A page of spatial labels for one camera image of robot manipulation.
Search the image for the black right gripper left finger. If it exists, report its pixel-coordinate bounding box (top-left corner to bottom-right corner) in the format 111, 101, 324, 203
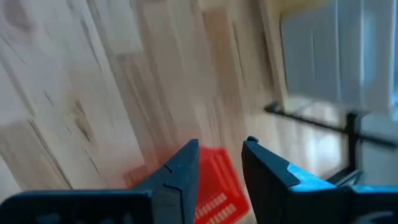
0, 139, 200, 224

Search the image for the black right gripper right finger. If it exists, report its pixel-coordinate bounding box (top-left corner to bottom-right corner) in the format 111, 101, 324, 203
241, 136, 398, 224

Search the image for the shallow red perforated basket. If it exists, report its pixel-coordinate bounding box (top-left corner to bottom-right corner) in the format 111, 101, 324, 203
123, 146, 250, 224

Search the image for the white plastic bin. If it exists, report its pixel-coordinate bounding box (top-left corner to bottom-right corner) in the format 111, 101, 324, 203
279, 0, 398, 108

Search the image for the wooden shelf black metal frame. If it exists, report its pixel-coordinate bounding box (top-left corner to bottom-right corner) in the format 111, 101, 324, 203
257, 0, 398, 187

